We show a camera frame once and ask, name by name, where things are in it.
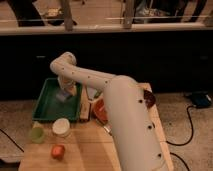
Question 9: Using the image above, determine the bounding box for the wooden railing shelf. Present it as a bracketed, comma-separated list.
[0, 0, 213, 35]

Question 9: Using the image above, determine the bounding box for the blue sponge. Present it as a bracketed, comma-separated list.
[56, 91, 72, 102]

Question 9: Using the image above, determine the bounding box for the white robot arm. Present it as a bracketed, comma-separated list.
[50, 52, 169, 171]

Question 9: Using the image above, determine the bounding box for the green plastic tray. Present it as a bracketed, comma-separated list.
[32, 78, 82, 122]

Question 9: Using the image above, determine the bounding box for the orange fruit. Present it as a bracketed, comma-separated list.
[51, 145, 65, 160]

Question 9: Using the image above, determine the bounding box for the wooden block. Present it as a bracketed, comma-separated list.
[80, 87, 90, 122]

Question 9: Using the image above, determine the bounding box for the blue floor device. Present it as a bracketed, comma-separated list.
[190, 93, 212, 108]

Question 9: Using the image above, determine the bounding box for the black floor cable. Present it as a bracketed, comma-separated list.
[165, 104, 195, 171]

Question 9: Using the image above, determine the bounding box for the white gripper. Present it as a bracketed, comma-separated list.
[58, 76, 77, 96]

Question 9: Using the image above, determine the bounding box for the green plastic cup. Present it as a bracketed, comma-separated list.
[29, 127, 45, 144]

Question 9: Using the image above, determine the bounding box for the white round container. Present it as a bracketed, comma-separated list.
[52, 118, 70, 137]

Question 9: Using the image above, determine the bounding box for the dark red bowl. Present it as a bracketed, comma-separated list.
[144, 90, 156, 108]

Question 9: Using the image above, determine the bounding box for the orange bowl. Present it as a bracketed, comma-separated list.
[93, 99, 108, 124]

